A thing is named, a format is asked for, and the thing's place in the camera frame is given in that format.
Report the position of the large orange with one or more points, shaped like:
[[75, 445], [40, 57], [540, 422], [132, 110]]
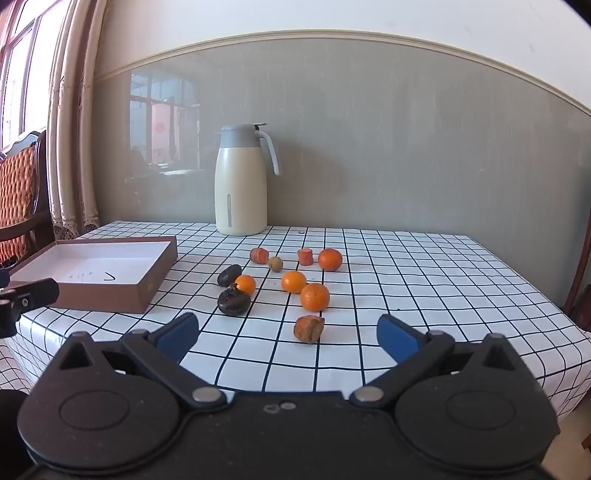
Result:
[[315, 297]]

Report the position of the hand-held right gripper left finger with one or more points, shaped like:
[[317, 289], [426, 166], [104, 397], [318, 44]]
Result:
[[178, 334]]

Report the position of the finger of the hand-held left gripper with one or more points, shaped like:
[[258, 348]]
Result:
[[3, 278], [37, 291]]

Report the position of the brown cardboard box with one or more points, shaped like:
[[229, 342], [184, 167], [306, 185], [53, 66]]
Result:
[[92, 267]]

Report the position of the brown walnut-like fruit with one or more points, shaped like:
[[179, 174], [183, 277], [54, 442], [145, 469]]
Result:
[[309, 328]]

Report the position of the small orange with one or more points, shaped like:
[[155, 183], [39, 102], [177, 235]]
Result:
[[246, 285]]

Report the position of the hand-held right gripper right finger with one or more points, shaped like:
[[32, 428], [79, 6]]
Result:
[[397, 337]]

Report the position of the red-framed window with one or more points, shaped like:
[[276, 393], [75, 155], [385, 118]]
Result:
[[18, 69]]

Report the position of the wooden chair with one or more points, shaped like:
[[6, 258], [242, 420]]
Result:
[[582, 304]]

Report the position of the black-and-white checked tablecloth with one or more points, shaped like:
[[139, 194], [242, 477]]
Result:
[[415, 286]]

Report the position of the dark purple oval fruit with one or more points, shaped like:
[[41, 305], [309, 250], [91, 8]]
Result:
[[228, 275]]

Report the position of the wooden sofa with orange cushions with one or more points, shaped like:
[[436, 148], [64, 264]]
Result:
[[18, 184]]

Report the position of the beige embroidered curtain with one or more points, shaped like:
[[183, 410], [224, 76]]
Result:
[[74, 138]]

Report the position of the small green-brown fruit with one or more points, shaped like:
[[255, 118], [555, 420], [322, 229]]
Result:
[[275, 264]]

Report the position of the dark purple round fruit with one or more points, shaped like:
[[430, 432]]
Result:
[[234, 303]]

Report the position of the cream thermos jug grey lid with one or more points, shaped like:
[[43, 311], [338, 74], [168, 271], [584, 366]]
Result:
[[240, 194]]

